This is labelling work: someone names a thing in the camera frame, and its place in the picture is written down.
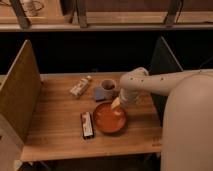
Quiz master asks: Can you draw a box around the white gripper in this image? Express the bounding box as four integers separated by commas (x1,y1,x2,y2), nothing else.
111,89,139,109

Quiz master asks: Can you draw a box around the orange ceramic bowl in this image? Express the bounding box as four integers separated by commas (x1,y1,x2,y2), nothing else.
93,103,127,134

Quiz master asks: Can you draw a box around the black rectangular snack box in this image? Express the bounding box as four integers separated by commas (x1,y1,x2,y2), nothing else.
80,112,94,139

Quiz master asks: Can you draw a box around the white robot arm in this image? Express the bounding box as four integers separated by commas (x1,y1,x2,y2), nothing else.
111,67,213,109

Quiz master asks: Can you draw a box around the white mug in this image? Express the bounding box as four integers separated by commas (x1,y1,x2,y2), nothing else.
100,79,116,100

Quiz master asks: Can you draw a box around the right dark divider panel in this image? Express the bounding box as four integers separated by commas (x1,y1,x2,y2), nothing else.
149,36,183,123

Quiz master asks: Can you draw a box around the left wooden divider panel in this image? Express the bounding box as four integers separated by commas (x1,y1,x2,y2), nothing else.
0,40,41,171

